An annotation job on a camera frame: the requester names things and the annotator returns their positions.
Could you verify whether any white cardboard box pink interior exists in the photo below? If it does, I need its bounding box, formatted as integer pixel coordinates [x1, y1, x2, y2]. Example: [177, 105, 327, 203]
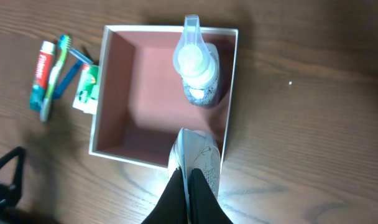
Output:
[89, 25, 239, 169]

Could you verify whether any green white soap packet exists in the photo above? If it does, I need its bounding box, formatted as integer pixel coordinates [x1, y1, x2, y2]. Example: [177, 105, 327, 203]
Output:
[72, 64, 99, 114]

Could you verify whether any red green toothpaste tube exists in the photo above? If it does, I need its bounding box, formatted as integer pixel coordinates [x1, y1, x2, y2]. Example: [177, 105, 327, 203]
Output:
[29, 40, 55, 111]

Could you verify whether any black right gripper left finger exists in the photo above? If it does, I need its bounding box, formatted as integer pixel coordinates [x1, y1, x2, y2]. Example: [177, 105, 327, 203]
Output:
[142, 168, 188, 224]

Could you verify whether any white patterned lotion tube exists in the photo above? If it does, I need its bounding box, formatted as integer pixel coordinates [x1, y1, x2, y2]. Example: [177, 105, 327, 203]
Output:
[167, 127, 223, 224]

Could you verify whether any green white toothbrush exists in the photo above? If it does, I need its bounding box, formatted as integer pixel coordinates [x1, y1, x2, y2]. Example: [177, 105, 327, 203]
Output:
[40, 34, 72, 122]

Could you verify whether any clear pump soap bottle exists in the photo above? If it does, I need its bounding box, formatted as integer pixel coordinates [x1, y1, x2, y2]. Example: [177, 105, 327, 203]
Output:
[173, 14, 221, 108]

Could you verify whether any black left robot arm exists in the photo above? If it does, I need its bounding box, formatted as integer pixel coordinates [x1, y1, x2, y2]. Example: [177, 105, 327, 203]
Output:
[0, 146, 60, 224]

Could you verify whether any blue disposable razor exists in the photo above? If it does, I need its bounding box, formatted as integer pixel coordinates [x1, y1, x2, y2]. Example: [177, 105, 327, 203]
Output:
[52, 48, 93, 100]

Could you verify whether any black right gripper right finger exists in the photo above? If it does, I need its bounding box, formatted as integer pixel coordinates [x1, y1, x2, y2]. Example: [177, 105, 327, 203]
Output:
[189, 168, 233, 224]

